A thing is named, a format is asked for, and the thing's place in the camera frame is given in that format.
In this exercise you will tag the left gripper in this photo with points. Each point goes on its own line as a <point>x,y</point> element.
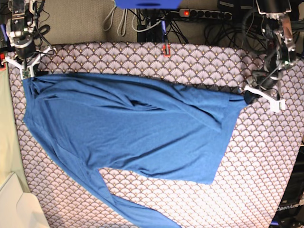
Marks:
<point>263,84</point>

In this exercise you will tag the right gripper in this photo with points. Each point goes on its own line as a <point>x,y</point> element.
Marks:
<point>22,40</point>

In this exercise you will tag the blue long-sleeve T-shirt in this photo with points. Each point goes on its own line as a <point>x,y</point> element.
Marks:
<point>86,122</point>

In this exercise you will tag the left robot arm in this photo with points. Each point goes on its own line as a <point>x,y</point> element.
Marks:
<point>280,52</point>

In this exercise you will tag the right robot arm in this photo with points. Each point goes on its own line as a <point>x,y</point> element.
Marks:
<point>24,13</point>

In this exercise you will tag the fan-patterned tablecloth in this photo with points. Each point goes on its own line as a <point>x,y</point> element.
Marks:
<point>253,174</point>

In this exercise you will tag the red clamp on table edge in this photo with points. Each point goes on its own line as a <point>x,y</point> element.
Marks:
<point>166,49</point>

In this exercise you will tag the black power strip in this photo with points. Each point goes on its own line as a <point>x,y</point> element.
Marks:
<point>204,14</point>

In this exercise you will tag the blue box at top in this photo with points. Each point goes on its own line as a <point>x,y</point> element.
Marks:
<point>148,4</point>

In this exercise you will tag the black OpenArm base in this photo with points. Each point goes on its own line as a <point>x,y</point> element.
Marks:
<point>290,213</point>

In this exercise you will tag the white plastic bin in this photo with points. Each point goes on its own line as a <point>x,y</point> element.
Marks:
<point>19,209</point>

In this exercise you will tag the blue-handled clamp left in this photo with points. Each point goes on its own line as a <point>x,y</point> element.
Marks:
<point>3,36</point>

